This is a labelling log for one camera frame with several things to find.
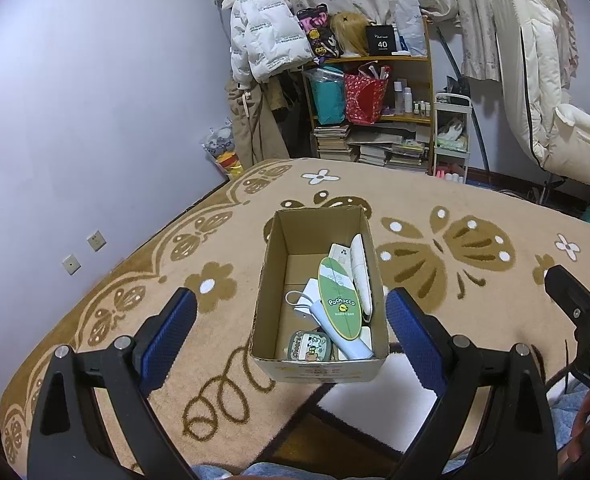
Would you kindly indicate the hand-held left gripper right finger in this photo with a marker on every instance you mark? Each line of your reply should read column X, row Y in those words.
column 412, row 337

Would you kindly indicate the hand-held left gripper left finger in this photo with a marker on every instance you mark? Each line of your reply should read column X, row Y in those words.
column 170, row 335

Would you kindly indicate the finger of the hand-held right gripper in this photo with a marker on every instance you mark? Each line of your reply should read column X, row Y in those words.
column 570, row 292

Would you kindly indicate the slim remote with coloured buttons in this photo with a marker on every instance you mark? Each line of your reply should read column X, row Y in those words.
column 362, row 280

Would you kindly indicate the green oval hand fan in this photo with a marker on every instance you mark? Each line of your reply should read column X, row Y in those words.
column 339, row 300

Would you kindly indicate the green cartoon earphone case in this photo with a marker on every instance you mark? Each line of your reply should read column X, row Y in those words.
column 310, row 346

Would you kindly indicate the brown cardboard box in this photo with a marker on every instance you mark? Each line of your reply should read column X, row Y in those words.
column 315, row 372

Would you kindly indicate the white calculator device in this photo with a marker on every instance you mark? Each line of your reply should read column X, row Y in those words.
column 339, row 256

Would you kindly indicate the white charger block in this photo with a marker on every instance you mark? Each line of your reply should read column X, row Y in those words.
column 309, row 292

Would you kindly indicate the person's right hand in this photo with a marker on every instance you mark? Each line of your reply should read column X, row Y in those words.
column 580, row 420

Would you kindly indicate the stack of books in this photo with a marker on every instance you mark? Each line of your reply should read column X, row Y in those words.
column 375, row 152

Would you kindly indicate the bag of plush toys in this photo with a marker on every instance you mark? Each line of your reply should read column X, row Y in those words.
column 222, row 150

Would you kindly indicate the white trolley rack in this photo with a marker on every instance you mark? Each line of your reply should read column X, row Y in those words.
column 452, row 140

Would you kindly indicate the beige hanging coat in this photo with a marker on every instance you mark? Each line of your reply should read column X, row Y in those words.
column 257, row 130

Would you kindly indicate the cream padded chair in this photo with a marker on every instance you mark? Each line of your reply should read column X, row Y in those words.
column 540, row 60

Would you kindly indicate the row of cosmetic bottles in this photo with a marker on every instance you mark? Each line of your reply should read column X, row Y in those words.
column 412, row 100

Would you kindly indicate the red gift bag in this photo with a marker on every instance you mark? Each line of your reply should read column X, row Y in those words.
column 365, row 100

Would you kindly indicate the teal bag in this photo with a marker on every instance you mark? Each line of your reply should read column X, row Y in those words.
column 327, row 100

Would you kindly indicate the wooden shelf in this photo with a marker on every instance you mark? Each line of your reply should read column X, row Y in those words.
column 375, row 60

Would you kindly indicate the black box with white print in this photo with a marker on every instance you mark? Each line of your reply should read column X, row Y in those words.
column 382, row 40

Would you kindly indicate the white plastic bag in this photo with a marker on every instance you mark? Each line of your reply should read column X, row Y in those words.
column 411, row 25

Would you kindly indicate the blonde wig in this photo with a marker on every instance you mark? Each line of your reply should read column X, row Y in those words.
column 350, row 32

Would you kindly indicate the pink and black printed bag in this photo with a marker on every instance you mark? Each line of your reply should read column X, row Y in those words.
column 317, row 30

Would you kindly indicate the white puffer jacket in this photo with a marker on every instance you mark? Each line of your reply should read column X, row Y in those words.
column 260, row 25

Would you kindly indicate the wall socket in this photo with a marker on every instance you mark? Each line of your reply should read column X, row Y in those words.
column 96, row 241
column 71, row 264

